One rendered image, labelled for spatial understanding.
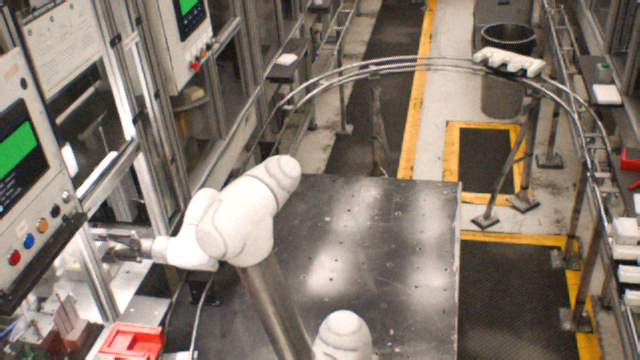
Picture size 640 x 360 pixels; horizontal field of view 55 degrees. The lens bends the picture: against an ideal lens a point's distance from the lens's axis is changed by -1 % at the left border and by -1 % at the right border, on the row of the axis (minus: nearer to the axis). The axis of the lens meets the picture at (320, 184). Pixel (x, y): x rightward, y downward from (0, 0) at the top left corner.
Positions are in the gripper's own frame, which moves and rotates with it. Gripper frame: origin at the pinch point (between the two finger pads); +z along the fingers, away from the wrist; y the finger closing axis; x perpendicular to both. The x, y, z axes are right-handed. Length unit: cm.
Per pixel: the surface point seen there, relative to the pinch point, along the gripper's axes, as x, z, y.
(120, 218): -24.7, 7.6, -9.8
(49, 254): 41, -17, 34
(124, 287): 7.2, -9.0, -12.3
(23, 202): 38, -13, 48
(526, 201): -173, -162, -97
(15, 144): 36, -15, 63
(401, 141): -238, -81, -101
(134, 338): 29.6, -24.0, -9.2
